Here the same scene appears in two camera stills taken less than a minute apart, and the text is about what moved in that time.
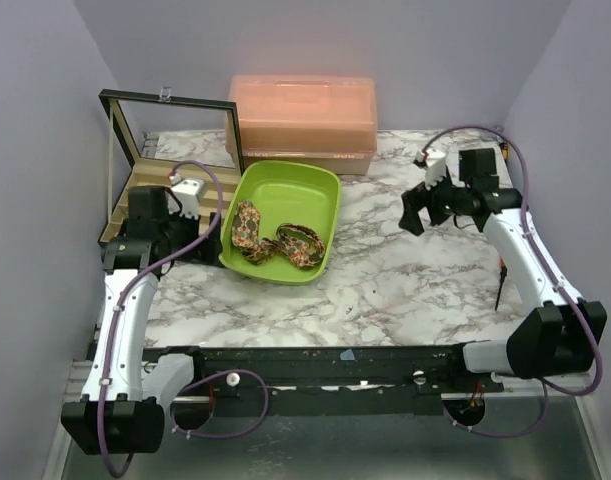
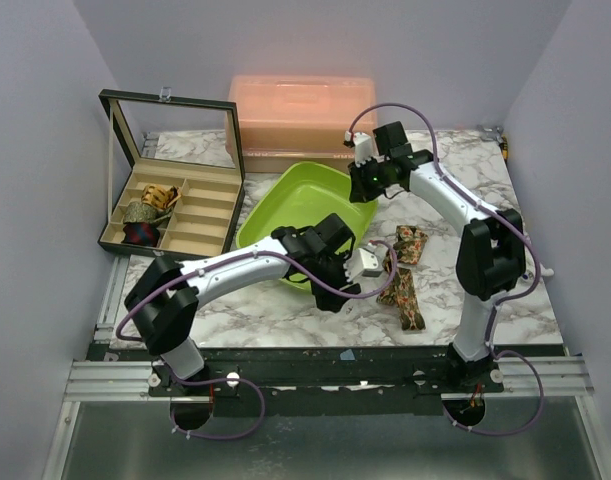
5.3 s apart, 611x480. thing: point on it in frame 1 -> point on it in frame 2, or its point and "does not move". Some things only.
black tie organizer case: (149, 134) does not move
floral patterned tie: (298, 244) -> (410, 243)
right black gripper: (432, 203) -> (361, 183)
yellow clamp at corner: (504, 149) does not move
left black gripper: (209, 249) -> (327, 299)
